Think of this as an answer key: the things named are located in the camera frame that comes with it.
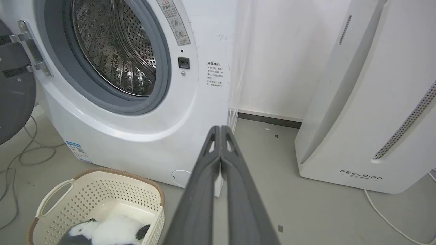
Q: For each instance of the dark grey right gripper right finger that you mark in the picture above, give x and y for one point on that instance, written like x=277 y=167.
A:
x=245 y=204

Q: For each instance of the cream perforated laundry basket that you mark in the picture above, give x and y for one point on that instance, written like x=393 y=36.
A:
x=98 y=200

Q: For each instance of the white front-load washing machine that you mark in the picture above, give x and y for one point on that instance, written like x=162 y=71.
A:
x=143 y=102

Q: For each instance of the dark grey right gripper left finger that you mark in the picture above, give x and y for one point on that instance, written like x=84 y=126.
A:
x=197 y=200

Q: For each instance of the white air purifier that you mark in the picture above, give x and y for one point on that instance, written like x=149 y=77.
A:
x=371 y=98

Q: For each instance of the black and white plush toy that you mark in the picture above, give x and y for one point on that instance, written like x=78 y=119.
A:
x=109 y=231

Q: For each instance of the dark washing machine door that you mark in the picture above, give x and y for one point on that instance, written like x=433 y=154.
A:
x=13 y=85

